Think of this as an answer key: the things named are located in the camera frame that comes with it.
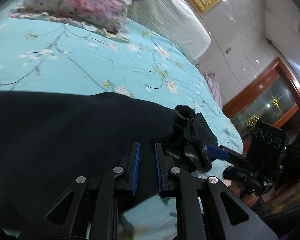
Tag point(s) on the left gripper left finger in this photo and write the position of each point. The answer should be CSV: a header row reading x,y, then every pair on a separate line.
x,y
89,208

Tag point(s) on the right hand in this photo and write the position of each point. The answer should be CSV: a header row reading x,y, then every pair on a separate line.
x,y
248,199

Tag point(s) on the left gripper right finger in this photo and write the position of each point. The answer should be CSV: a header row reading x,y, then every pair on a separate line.
x,y
206,208

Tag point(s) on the black fleece pants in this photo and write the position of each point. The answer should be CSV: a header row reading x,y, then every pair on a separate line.
x,y
48,140

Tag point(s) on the floral ruffled pillow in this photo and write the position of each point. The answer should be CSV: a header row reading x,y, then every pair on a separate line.
x,y
104,17

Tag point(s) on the wooden glass cabinet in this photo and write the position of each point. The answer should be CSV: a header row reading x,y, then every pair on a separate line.
x,y
274,98

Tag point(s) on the turquoise floral bed sheet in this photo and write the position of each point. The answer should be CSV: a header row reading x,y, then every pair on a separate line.
x,y
37,55

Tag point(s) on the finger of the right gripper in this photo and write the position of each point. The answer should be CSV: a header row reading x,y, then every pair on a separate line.
x,y
225,154
236,173

